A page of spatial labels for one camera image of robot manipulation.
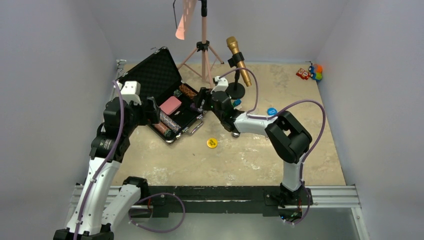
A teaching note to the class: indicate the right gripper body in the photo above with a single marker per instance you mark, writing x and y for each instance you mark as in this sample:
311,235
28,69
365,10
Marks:
205,94

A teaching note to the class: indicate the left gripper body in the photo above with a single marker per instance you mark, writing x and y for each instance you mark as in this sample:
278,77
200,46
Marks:
137,116

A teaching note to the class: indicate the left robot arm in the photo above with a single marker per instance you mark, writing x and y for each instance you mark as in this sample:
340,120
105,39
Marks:
92,219

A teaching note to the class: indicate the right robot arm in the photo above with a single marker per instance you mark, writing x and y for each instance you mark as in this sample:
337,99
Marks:
289,138

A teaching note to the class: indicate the green red chip row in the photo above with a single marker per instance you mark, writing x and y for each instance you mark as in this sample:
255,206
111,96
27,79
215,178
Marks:
163,129

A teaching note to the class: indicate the pink playing card deck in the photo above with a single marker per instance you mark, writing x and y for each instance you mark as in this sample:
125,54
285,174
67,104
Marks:
170,105

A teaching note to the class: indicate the orange black chip row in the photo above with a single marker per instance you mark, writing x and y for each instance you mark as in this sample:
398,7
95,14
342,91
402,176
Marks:
188,92

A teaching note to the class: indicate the blue orange chip row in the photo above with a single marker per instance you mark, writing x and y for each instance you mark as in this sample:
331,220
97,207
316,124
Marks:
171,124

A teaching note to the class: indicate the small green blue chip stack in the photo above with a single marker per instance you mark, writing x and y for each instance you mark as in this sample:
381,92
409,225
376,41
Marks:
177,93

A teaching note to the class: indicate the black aluminium poker case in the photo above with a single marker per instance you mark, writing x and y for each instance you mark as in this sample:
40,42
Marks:
159,77

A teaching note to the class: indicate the black microphone desk stand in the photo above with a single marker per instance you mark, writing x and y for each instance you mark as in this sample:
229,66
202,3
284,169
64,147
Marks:
235,89

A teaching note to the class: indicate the green blue toy brick block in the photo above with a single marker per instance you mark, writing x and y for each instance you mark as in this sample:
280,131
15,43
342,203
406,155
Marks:
236,103

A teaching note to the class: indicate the yellow big blind button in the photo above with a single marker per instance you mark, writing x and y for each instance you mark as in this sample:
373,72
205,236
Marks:
212,143

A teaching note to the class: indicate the gold microphone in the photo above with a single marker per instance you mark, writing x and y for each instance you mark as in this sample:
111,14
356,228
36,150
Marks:
233,46

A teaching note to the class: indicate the blue small blind button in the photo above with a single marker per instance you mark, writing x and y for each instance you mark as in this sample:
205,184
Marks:
271,111

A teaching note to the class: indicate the pink tripod music stand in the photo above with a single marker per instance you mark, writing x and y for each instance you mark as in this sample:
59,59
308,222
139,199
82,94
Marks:
203,46

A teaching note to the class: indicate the red toy number car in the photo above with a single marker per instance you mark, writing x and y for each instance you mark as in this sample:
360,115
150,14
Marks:
303,74

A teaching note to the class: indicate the blue orange toy car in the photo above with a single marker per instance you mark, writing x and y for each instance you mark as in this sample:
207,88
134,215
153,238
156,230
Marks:
315,71

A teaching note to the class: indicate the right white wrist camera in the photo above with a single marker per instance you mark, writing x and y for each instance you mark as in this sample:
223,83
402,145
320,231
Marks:
221,84

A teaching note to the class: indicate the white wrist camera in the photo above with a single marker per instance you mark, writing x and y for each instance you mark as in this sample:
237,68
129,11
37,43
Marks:
130,92
221,84

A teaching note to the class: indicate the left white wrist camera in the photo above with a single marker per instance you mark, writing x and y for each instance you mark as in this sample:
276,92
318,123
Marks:
130,92

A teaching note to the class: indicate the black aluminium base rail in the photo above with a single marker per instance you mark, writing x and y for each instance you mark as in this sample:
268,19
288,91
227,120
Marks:
162,200

